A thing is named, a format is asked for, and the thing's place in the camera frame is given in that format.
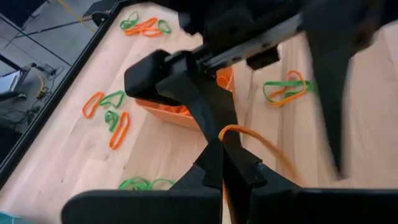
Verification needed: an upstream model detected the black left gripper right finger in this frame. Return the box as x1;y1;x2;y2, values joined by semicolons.
223;136;398;224

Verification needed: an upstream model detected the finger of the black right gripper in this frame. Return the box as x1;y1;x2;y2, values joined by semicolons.
124;51;242;142
303;12;383;180

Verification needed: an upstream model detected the black hanging cable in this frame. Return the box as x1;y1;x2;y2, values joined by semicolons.
11;18;94;40

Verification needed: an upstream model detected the teal plastic basket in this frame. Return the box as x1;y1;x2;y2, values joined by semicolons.
0;210;34;224

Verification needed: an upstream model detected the black aluminium table frame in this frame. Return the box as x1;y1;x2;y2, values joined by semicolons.
0;0;131;190

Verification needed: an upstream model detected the orange plastic basket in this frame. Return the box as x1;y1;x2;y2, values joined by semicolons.
135;65;236;131

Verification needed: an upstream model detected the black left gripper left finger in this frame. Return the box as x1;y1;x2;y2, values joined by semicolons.
62;136;224;224

